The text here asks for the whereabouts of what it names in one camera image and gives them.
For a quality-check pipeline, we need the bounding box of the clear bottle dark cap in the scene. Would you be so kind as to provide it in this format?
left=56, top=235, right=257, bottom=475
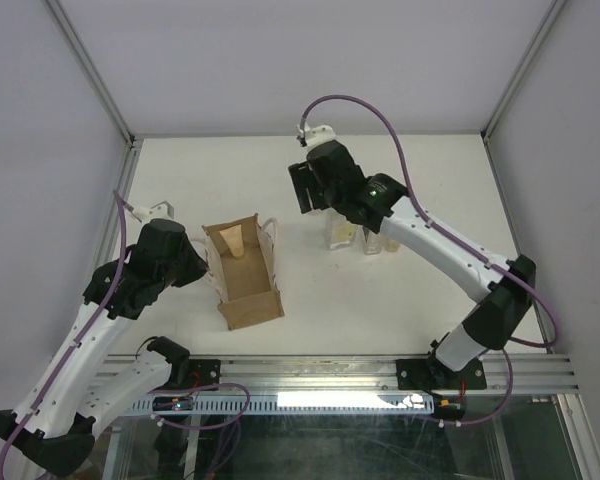
left=326, top=209, right=357, bottom=250
left=362, top=227, right=384, bottom=255

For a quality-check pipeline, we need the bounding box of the clear bottle white cap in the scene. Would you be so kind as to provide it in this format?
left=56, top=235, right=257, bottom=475
left=384, top=237, right=401, bottom=253

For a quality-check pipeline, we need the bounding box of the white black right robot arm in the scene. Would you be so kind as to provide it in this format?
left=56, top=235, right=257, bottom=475
left=288, top=139, right=536, bottom=389

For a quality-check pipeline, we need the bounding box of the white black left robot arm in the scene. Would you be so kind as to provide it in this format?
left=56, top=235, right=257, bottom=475
left=0, top=219, right=208, bottom=478

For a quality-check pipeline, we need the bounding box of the small circuit board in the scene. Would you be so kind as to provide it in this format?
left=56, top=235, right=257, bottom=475
left=152, top=396, right=196, bottom=412

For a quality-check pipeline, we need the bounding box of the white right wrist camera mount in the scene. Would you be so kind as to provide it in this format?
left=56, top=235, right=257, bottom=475
left=296, top=124, right=337, bottom=151

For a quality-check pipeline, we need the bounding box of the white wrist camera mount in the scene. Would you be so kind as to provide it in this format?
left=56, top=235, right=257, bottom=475
left=296, top=124, right=337, bottom=151
left=130, top=201, right=175, bottom=224

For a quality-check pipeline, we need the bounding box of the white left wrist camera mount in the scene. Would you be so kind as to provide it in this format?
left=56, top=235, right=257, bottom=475
left=130, top=201, right=175, bottom=224

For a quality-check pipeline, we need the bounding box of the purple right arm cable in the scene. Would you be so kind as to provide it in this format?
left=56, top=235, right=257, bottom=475
left=299, top=94, right=559, bottom=429

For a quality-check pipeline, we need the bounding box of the white perforated cable duct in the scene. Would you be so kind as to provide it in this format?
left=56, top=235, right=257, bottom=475
left=124, top=390, right=434, bottom=417

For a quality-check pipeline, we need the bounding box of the aluminium mounting rail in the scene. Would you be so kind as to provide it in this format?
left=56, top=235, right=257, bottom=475
left=87, top=352, right=579, bottom=401

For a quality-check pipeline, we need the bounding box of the aluminium corner post left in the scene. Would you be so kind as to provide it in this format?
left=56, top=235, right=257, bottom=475
left=42, top=0, right=135, bottom=144

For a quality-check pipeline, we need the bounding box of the aluminium corner post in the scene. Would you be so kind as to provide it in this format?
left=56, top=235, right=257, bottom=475
left=42, top=0, right=135, bottom=144
left=481, top=0, right=570, bottom=144

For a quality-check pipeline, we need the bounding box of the aluminium corner post right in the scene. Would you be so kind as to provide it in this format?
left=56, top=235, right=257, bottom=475
left=481, top=0, right=570, bottom=144

